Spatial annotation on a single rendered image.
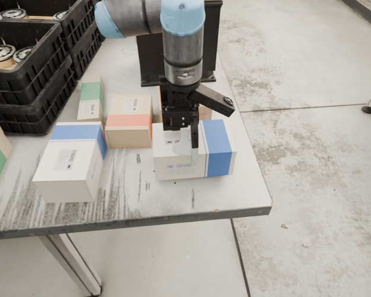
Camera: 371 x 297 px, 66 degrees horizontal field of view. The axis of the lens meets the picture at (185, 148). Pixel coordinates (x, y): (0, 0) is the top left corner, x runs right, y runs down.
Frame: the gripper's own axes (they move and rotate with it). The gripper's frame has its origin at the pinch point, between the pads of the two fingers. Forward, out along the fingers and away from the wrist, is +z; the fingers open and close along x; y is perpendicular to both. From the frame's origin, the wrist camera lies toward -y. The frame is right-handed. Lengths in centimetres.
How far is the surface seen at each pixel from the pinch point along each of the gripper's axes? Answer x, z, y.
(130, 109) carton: -16.5, 0.5, 16.6
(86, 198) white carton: 9.6, 6.5, 27.3
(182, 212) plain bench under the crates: 14.8, 8.1, 4.0
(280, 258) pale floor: 2, 78, -42
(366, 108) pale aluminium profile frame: -98, 77, -138
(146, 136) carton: -7.6, 3.3, 12.2
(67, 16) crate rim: -48, -15, 36
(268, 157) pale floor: -60, 79, -54
